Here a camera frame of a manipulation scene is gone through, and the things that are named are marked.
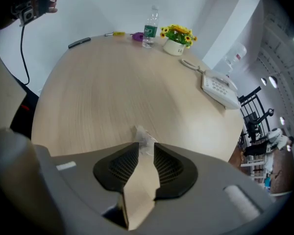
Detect white long table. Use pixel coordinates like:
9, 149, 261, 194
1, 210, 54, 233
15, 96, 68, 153
240, 153, 272, 181

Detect black head camera cable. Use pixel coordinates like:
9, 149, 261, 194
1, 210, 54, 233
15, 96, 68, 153
19, 24, 30, 86

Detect clear water bottle green label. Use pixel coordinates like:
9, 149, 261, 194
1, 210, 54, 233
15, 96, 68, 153
142, 5, 160, 49

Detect black office chair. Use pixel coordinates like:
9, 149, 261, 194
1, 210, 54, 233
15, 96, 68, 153
246, 108, 275, 144

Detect black smartphone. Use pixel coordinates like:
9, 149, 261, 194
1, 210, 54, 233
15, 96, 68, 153
68, 37, 92, 49

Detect large water dispenser bottle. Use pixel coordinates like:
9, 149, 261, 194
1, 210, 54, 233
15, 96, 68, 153
225, 42, 247, 67

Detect sunflowers in white pot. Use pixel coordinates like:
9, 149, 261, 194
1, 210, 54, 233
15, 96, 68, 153
160, 24, 198, 56

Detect white desk telephone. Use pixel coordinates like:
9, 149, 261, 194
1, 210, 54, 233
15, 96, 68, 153
201, 69, 242, 110

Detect white water dispenser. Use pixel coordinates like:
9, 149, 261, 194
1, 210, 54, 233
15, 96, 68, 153
214, 60, 234, 77

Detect brown paper piece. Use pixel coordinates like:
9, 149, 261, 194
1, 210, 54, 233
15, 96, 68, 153
122, 125, 161, 231

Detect head-worn camera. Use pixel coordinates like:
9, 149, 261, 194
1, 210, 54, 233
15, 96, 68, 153
11, 0, 40, 27

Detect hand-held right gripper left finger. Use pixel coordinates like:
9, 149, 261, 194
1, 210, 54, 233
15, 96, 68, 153
33, 142, 140, 235

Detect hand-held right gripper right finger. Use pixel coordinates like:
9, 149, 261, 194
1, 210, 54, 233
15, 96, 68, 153
137, 142, 277, 235

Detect white coiled telephone cord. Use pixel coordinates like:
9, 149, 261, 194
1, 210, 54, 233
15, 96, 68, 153
180, 58, 204, 73

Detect purple crumpled cloth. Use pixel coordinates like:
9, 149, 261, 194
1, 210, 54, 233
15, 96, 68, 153
130, 32, 145, 42

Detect black metal railing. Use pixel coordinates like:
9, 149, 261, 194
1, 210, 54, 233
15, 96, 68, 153
237, 86, 271, 141

